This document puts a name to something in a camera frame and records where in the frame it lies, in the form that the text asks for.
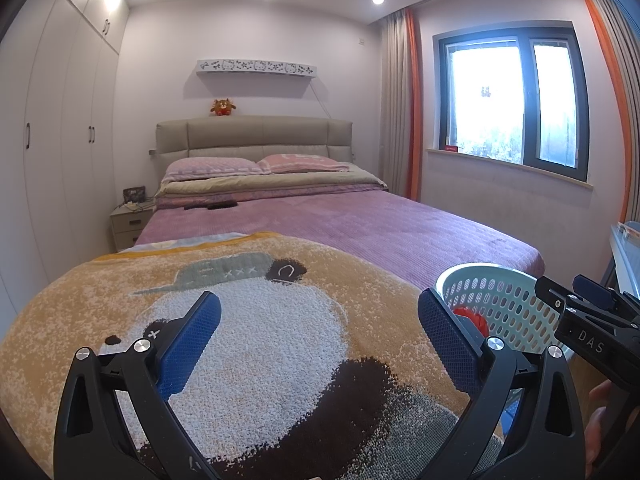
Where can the white wardrobe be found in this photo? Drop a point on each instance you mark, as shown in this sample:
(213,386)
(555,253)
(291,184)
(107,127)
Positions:
(55,150)

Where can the black remote control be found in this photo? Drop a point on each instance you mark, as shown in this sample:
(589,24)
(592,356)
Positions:
(222,205)

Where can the printed bear blanket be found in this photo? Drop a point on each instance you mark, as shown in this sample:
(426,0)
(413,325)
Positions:
(280,340)

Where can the purple bedspread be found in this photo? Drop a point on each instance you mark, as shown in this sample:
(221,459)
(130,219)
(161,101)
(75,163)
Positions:
(375,230)

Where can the dark framed window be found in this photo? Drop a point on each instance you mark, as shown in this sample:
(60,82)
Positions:
(510,95)

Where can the white wall shelf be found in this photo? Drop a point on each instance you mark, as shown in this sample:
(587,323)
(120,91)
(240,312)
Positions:
(257,67)

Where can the person's right hand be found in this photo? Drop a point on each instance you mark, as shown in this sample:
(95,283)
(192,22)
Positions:
(600,420)

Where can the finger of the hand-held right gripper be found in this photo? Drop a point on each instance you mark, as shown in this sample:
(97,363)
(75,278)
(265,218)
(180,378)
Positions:
(552,290)
(595,289)

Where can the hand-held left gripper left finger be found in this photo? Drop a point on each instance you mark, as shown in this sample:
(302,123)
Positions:
(192,340)

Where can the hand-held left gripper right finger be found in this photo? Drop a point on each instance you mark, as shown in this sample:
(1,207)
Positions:
(445,340)

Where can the beige folded quilt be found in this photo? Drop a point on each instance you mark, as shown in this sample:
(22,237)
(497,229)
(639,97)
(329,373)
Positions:
(280,182)

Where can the pale green laundry basket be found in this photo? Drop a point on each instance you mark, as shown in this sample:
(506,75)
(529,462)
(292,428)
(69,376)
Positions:
(500,305)

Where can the beige and orange curtain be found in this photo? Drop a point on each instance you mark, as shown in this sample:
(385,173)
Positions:
(617,90)
(400,110)

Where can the orange plastic bag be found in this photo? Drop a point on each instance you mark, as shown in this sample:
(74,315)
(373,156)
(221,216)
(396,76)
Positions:
(472,319)

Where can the orange plush toy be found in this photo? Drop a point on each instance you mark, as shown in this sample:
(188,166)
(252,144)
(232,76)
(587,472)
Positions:
(223,107)

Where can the beige nightstand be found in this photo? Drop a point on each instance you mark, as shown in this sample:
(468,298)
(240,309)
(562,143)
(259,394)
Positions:
(129,225)

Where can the dark picture frame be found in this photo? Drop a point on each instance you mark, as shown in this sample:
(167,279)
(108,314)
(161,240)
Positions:
(134,194)

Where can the beige padded headboard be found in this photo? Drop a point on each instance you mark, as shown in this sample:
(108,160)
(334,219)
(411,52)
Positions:
(255,135)

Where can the pink pillow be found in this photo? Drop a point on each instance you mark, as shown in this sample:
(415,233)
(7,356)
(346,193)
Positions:
(305,162)
(212,166)

